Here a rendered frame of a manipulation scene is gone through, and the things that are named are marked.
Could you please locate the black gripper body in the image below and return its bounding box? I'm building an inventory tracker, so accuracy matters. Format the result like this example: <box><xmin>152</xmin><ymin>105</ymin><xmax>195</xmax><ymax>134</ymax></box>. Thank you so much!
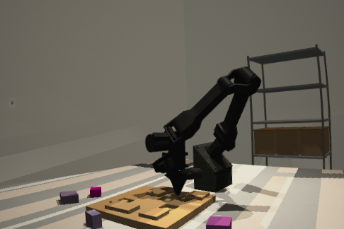
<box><xmin>166</xmin><ymin>150</ymin><xmax>203</xmax><ymax>180</ymax></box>

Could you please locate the pink cube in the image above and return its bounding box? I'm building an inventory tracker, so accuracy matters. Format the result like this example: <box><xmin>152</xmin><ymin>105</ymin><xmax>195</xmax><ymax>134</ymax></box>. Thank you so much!
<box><xmin>206</xmin><ymin>216</ymin><xmax>232</xmax><ymax>229</ymax></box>

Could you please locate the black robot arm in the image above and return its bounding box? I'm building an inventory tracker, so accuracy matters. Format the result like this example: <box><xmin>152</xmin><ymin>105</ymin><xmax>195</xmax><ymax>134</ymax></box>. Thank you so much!
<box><xmin>145</xmin><ymin>66</ymin><xmax>261</xmax><ymax>174</ymax></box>

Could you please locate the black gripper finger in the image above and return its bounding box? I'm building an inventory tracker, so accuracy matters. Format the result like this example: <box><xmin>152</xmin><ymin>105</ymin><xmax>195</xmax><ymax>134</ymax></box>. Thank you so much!
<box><xmin>172</xmin><ymin>176</ymin><xmax>186</xmax><ymax>195</ymax></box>
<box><xmin>165</xmin><ymin>175</ymin><xmax>176</xmax><ymax>193</ymax></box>

